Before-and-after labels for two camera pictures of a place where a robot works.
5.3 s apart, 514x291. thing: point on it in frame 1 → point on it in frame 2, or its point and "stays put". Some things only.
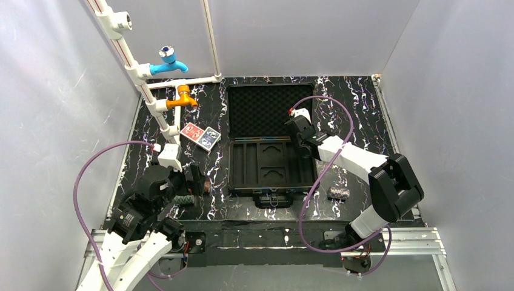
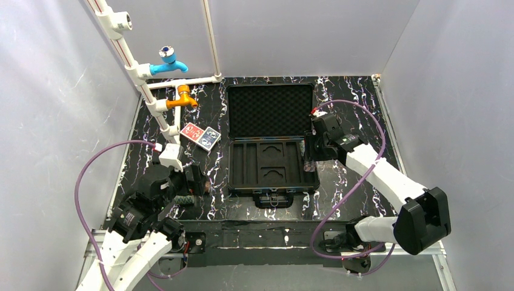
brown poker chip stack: [207, 186] stays put
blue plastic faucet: [168, 55] stays put
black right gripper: [297, 131] → [309, 147]
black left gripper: [193, 179] stays put
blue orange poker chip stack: [338, 194] → [309, 166]
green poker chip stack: [182, 199] stays put
